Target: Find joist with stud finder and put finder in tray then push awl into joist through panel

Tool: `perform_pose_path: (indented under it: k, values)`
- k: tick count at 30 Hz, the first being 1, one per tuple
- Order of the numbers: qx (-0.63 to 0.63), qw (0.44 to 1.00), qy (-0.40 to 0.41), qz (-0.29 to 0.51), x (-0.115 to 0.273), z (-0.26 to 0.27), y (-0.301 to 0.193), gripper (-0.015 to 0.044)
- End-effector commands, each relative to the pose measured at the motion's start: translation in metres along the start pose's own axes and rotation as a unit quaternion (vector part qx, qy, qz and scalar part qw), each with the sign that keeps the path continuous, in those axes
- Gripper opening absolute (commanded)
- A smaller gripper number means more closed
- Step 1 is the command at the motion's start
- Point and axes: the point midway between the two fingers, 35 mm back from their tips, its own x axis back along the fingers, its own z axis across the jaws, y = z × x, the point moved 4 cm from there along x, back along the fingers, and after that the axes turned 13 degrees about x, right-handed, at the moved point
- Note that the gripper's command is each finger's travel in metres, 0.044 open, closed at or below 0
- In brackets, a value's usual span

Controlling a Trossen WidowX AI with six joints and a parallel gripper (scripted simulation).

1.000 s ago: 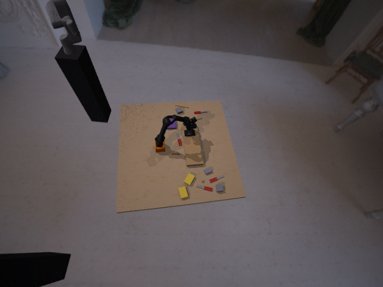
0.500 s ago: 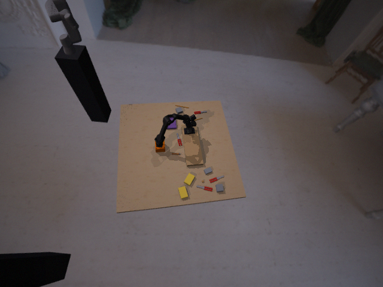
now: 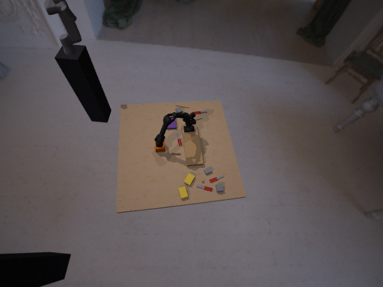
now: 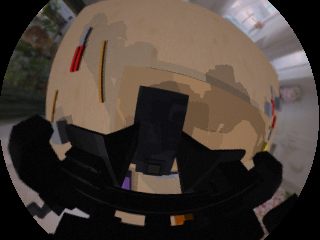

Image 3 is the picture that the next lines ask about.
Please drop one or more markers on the purple square tray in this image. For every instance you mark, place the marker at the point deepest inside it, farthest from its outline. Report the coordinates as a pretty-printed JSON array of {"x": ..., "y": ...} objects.
[{"x": 172, "y": 125}]

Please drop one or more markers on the tan panel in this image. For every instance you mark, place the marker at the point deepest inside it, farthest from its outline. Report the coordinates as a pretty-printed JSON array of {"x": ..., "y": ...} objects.
[{"x": 192, "y": 148}]

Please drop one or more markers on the yellow rectangular block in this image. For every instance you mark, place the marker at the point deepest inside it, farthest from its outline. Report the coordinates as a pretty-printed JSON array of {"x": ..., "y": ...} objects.
[
  {"x": 189, "y": 179},
  {"x": 183, "y": 192}
]

